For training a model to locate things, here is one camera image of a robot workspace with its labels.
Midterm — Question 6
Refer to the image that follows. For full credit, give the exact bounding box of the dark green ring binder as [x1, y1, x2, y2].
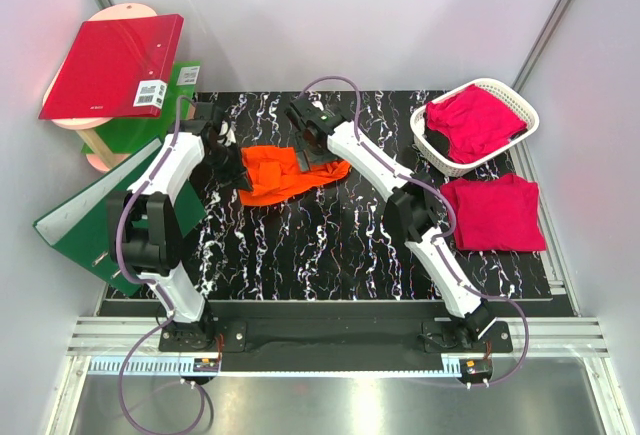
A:
[34, 139, 204, 295]

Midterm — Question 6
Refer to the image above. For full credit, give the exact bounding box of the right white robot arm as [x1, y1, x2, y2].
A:
[286, 96, 496, 352]

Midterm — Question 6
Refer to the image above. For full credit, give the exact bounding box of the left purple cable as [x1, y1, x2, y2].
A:
[114, 95, 215, 431]

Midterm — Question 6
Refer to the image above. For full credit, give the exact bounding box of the black garment in basket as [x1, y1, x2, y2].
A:
[424, 126, 527, 163]

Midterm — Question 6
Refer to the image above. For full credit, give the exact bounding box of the aluminium rail frame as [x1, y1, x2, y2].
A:
[44, 274, 636, 435]

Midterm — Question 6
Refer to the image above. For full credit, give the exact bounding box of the white plastic laundry basket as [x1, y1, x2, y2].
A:
[409, 77, 540, 177]

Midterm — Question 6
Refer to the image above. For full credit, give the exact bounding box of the folded pink t shirt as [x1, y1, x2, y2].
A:
[440, 173, 546, 252]

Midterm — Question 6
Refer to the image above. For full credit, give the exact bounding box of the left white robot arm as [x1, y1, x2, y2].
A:
[106, 102, 252, 351]

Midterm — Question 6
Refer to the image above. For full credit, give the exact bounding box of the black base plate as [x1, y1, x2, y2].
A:
[160, 318, 514, 354]

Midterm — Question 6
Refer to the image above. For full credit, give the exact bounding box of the red ring binder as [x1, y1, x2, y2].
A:
[37, 13, 185, 121]

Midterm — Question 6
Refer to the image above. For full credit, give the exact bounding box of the pink t shirt in basket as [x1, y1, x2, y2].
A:
[426, 86, 526, 134]

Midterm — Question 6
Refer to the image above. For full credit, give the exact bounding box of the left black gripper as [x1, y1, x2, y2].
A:
[202, 140, 253, 192]

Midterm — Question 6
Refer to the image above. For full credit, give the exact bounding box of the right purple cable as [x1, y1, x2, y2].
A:
[301, 74, 531, 387]

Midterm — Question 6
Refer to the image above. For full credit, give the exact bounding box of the light green folder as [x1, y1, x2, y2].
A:
[93, 59, 202, 159]

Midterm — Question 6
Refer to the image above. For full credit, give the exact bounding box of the purple cable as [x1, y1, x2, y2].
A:
[301, 74, 531, 387]
[114, 95, 215, 431]

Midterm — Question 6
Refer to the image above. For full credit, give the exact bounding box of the orange t shirt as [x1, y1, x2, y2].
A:
[238, 145, 351, 207]

